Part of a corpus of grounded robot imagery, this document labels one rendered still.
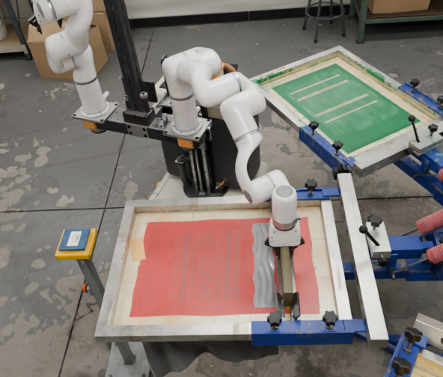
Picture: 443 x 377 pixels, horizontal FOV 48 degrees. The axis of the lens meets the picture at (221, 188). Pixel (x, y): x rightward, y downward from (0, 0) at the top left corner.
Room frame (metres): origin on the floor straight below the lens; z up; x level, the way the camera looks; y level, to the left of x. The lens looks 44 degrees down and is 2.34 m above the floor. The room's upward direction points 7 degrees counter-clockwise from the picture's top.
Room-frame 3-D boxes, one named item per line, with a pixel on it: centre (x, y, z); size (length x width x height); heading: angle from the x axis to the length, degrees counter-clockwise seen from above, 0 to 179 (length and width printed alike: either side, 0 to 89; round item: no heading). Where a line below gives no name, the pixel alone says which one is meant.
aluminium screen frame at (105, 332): (1.05, 0.02, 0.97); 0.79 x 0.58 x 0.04; 84
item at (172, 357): (0.85, 0.10, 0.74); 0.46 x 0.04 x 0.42; 84
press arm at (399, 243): (0.98, -0.54, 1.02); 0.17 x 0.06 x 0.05; 84
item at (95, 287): (1.23, 0.57, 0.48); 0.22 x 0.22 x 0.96; 84
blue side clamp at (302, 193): (1.30, -0.25, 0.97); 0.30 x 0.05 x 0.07; 84
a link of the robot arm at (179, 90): (1.62, 0.10, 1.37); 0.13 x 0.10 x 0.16; 116
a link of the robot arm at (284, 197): (1.06, -0.18, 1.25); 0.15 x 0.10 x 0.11; 26
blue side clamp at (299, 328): (0.74, -0.19, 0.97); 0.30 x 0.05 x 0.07; 84
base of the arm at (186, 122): (1.63, 0.10, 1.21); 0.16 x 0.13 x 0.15; 154
